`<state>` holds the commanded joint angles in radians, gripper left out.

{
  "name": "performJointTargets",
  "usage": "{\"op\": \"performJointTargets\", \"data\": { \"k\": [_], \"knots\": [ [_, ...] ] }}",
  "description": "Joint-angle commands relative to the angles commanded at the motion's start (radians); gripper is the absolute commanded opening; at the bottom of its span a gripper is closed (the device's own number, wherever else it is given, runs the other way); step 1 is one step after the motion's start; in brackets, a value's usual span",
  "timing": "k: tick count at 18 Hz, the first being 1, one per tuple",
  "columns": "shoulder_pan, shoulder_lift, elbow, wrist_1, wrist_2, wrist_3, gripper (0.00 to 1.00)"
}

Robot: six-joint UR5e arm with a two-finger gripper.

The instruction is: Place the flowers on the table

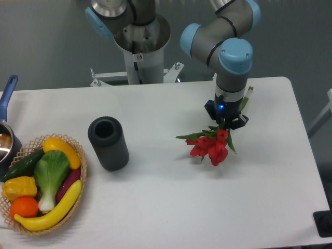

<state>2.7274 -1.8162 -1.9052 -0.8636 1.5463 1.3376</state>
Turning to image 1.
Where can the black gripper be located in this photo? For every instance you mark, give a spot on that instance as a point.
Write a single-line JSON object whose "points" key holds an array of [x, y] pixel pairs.
{"points": [[225, 113]]}

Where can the red tulip bouquet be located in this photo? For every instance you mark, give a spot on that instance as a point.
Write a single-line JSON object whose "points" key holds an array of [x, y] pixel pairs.
{"points": [[212, 142]]}

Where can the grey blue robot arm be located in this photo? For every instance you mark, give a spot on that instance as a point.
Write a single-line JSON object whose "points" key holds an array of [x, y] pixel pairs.
{"points": [[219, 45]]}

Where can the white furniture leg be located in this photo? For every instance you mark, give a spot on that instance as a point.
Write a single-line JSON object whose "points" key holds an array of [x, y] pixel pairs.
{"points": [[323, 116]]}

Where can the dark grey ribbed vase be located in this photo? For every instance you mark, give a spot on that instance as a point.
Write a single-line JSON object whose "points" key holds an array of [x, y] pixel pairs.
{"points": [[107, 139]]}

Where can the black device at edge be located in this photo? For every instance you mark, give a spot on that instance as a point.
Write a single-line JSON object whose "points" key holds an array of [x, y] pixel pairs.
{"points": [[323, 223]]}

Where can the purple sweet potato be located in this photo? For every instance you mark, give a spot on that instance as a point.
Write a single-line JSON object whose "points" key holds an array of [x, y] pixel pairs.
{"points": [[72, 177]]}

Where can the yellow squash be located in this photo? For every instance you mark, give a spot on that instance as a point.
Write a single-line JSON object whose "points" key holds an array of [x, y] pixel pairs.
{"points": [[54, 143]]}

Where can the green bok choy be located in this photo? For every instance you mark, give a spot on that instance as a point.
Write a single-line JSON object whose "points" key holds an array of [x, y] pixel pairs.
{"points": [[49, 173]]}

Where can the woven wicker basket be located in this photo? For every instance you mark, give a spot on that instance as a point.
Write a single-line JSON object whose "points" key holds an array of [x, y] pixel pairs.
{"points": [[28, 148]]}

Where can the yellow banana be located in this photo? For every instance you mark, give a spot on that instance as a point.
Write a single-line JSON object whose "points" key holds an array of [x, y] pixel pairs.
{"points": [[56, 214]]}

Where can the green cucumber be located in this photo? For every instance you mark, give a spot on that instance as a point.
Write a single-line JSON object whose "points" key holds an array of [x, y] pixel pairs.
{"points": [[24, 167]]}

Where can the yellow bell pepper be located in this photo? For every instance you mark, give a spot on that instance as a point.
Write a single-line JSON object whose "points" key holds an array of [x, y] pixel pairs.
{"points": [[23, 186]]}

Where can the orange fruit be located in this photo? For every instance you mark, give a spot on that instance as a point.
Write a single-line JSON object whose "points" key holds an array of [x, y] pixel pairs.
{"points": [[26, 207]]}

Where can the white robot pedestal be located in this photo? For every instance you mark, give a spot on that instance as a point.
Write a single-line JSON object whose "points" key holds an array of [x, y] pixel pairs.
{"points": [[143, 52]]}

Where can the blue handled saucepan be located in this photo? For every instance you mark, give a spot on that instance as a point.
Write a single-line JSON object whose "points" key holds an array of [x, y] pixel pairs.
{"points": [[10, 144]]}

